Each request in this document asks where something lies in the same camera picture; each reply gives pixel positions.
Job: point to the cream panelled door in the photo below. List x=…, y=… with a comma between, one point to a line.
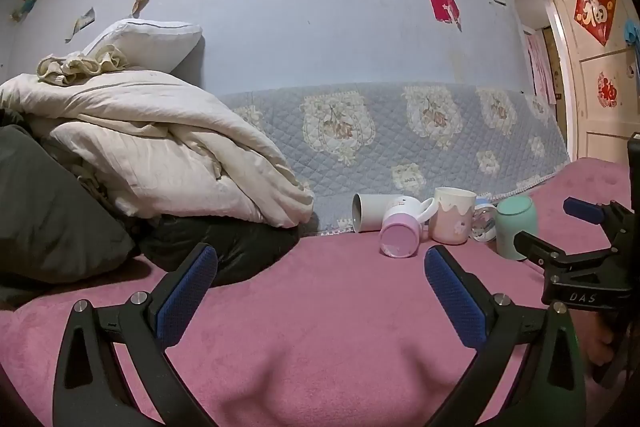
x=595, y=117

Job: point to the pink wall poster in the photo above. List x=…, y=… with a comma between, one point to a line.
x=537, y=67

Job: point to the plain white cup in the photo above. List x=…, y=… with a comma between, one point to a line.
x=372, y=212

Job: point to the crumpled cream cloth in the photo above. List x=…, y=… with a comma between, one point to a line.
x=75, y=67

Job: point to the white mug with pink base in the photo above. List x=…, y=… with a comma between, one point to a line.
x=452, y=219

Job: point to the blue cloth on door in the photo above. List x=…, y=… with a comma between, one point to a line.
x=632, y=34

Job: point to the cream folded duvet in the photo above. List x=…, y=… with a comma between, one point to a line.
x=150, y=132

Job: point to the black puffy jacket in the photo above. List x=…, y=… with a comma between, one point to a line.
x=240, y=247

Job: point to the person's right hand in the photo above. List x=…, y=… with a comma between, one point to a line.
x=599, y=342

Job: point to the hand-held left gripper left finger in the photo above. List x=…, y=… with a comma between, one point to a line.
x=185, y=297

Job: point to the dark grey pillow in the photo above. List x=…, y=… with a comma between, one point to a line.
x=50, y=207

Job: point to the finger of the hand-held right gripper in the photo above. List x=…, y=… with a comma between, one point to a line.
x=582, y=210
x=537, y=249

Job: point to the peeling wall sticker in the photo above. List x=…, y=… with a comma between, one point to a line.
x=80, y=24

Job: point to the red paper cutout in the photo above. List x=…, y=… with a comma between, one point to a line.
x=607, y=89

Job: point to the blue floral quilted cover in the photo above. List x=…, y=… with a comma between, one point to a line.
x=380, y=147

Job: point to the clear glass cup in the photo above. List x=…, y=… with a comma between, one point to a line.
x=484, y=222

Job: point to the pink and white mug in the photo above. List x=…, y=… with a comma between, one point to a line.
x=400, y=237

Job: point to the mint green cup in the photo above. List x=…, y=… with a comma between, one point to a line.
x=515, y=222

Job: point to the white pillow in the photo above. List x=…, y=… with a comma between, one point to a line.
x=150, y=39

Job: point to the red diamond door poster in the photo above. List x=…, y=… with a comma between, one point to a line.
x=594, y=9

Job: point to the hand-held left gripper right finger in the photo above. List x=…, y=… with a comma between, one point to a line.
x=455, y=302

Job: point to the pink plush blanket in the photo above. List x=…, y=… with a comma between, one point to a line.
x=320, y=332

